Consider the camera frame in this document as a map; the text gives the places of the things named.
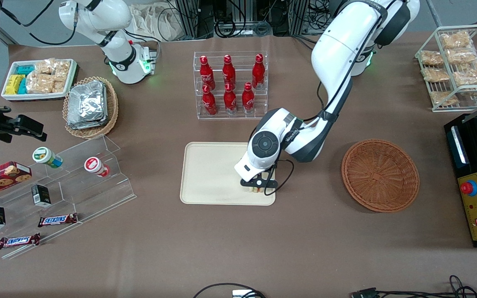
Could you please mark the clear bagged cracker pack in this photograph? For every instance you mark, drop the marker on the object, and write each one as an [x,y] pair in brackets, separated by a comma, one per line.
[39,83]
[59,87]
[62,70]
[44,66]

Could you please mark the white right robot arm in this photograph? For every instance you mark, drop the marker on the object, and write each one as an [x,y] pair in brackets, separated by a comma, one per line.
[119,62]

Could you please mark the clear acrylic bottle rack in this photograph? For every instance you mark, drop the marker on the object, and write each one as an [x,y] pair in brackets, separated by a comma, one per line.
[230,116]

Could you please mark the green lid yogurt cup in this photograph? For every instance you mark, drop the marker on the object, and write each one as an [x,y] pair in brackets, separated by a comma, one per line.
[44,156]

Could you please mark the red lid yogurt cup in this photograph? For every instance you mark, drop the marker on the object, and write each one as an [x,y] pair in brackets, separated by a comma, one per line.
[94,165]

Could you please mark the red cola bottle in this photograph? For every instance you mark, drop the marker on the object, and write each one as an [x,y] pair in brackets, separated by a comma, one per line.
[229,72]
[209,103]
[230,101]
[248,100]
[206,74]
[258,72]

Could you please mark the round brown wicker basket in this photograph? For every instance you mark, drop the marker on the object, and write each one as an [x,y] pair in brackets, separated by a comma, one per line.
[379,176]

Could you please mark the small white device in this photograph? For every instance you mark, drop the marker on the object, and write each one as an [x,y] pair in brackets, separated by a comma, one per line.
[242,294]

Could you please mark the bagged fried snack pack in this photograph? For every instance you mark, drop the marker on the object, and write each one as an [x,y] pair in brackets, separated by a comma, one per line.
[436,75]
[470,76]
[456,39]
[461,55]
[431,58]
[443,98]

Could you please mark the yellow snack packet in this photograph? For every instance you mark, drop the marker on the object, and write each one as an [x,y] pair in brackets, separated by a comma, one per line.
[14,84]

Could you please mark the clear acrylic stepped shelf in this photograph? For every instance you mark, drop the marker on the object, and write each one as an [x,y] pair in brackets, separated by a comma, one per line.
[77,194]

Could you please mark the oval wicker basket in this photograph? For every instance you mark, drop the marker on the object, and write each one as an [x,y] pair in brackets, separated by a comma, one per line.
[112,107]

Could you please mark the silver foil packs stack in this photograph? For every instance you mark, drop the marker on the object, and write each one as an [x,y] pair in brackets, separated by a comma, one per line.
[87,105]

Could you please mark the beige plastic tray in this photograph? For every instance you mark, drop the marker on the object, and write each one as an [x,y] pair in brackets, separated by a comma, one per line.
[209,174]

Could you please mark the black machine yellow panel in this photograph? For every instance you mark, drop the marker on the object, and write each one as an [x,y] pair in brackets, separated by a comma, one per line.
[476,207]

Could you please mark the teal snack packet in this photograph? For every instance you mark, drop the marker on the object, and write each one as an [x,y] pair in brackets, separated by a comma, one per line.
[22,87]
[25,70]

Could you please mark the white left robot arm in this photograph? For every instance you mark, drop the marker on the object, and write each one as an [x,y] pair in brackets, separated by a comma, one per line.
[338,45]

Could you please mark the white rectangular snack bin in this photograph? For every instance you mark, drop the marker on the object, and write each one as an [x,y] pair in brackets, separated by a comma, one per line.
[35,96]

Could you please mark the beige cloth bag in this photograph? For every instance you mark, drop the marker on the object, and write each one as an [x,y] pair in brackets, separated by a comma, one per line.
[151,22]

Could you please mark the snickers chocolate bar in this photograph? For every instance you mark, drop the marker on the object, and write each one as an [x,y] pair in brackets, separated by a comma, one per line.
[57,219]
[18,241]

